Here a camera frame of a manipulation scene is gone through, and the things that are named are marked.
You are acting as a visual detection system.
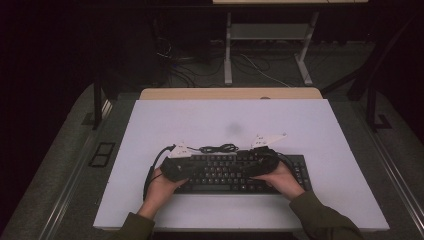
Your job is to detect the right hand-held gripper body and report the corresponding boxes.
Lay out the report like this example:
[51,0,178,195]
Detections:
[247,132,288,176]

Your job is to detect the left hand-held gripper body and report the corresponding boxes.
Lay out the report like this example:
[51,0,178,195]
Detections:
[160,142,195,183]

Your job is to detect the black computer keyboard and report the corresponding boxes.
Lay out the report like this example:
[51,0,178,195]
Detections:
[173,152,313,196]

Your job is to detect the person's right hand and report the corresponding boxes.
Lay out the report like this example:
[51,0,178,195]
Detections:
[251,161,306,202]

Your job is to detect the person's left hand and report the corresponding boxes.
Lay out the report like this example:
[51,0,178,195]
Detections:
[139,168,190,220]

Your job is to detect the black metal stand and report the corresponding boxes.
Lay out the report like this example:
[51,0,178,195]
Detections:
[92,74,116,131]
[320,13,418,133]

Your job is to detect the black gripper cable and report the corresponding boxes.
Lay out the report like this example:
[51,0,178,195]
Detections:
[142,144,177,202]

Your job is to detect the black keyboard cable with plug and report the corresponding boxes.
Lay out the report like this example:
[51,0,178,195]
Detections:
[186,143,240,155]

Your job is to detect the black rectangular floor frame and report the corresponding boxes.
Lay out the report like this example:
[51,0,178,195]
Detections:
[87,141,116,168]

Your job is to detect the white floor cable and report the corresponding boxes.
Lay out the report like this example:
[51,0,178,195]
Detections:
[239,53,292,89]

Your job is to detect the black floor cables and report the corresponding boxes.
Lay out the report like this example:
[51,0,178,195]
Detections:
[156,36,228,88]

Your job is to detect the white metal table frame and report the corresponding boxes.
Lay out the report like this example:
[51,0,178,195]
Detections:
[223,11,320,87]

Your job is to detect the aluminium rail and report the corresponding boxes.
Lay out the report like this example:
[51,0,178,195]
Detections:
[38,133,98,240]
[364,133,424,231]

